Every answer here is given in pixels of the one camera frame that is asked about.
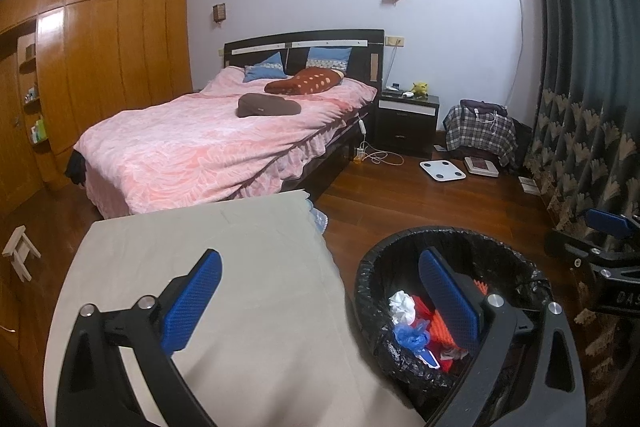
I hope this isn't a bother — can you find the plain brown cushion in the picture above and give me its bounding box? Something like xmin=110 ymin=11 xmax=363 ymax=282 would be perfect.
xmin=236 ymin=93 xmax=302 ymax=118

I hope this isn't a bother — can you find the black trash bin with bag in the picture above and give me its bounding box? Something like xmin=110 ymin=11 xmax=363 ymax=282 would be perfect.
xmin=354 ymin=225 xmax=556 ymax=423

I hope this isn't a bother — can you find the white bathroom scale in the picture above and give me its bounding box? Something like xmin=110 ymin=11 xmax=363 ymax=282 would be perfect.
xmin=419 ymin=160 xmax=467 ymax=182

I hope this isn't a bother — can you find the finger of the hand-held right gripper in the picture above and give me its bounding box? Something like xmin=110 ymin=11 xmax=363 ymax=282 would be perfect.
xmin=585 ymin=208 xmax=640 ymax=268
xmin=544 ymin=229 xmax=608 ymax=265

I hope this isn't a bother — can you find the blue pillow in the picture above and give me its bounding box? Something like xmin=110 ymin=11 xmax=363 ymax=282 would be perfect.
xmin=243 ymin=53 xmax=287 ymax=82
xmin=306 ymin=47 xmax=353 ymax=75

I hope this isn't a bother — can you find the white cable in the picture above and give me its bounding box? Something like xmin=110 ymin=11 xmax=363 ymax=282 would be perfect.
xmin=362 ymin=149 xmax=405 ymax=166

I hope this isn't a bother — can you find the small wooden stool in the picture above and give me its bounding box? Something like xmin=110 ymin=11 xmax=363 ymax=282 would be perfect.
xmin=2 ymin=225 xmax=42 ymax=282

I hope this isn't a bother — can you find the beige tablecloth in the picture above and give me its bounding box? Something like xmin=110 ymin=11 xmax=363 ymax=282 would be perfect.
xmin=42 ymin=189 xmax=431 ymax=427

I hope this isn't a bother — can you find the dark wooden bed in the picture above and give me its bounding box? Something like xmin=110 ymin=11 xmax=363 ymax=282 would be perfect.
xmin=67 ymin=29 xmax=386 ymax=215

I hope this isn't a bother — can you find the pink bed blanket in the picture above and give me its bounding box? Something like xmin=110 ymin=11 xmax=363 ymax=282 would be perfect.
xmin=74 ymin=67 xmax=378 ymax=215

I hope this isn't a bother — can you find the dark bag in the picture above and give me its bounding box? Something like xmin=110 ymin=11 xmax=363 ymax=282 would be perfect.
xmin=460 ymin=99 xmax=508 ymax=118

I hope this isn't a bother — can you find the blue plastic bag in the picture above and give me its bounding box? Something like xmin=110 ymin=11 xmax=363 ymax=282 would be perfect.
xmin=393 ymin=319 xmax=432 ymax=352

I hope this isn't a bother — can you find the red plastic bag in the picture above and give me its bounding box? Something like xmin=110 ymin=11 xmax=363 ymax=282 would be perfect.
xmin=420 ymin=344 xmax=468 ymax=373

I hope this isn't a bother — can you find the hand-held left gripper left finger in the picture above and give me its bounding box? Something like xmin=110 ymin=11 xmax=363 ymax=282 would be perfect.
xmin=56 ymin=248 xmax=223 ymax=427

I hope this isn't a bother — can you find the black garment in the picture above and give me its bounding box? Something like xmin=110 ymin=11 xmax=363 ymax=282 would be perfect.
xmin=66 ymin=149 xmax=90 ymax=185

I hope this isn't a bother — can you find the black and white nightstand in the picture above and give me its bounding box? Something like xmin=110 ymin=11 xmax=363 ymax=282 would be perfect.
xmin=375 ymin=89 xmax=441 ymax=158

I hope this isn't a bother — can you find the orange foam net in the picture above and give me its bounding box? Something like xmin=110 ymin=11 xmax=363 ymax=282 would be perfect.
xmin=427 ymin=276 xmax=490 ymax=350

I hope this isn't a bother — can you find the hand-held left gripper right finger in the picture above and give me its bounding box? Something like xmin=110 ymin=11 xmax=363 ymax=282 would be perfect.
xmin=417 ymin=247 xmax=587 ymax=427

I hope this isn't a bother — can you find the plaid cloth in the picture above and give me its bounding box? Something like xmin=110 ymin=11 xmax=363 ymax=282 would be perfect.
xmin=443 ymin=104 xmax=517 ymax=168

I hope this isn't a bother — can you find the pale blue frilled cloth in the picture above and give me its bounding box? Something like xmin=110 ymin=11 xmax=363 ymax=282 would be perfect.
xmin=300 ymin=202 xmax=328 ymax=235

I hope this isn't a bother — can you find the dark green patterned curtain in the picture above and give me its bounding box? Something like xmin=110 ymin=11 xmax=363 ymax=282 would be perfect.
xmin=517 ymin=0 xmax=640 ymax=358

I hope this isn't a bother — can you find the wooden wardrobe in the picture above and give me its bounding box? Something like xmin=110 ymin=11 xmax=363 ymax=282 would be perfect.
xmin=0 ymin=0 xmax=193 ymax=202

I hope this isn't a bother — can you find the wooden door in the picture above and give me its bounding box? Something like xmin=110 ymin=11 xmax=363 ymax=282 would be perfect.
xmin=0 ymin=52 xmax=41 ymax=202

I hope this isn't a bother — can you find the brown dotted pillow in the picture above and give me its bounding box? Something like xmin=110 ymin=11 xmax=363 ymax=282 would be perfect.
xmin=264 ymin=68 xmax=345 ymax=96

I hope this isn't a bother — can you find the white scale with dark centre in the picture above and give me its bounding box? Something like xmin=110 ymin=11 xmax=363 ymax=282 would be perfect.
xmin=463 ymin=156 xmax=501 ymax=178

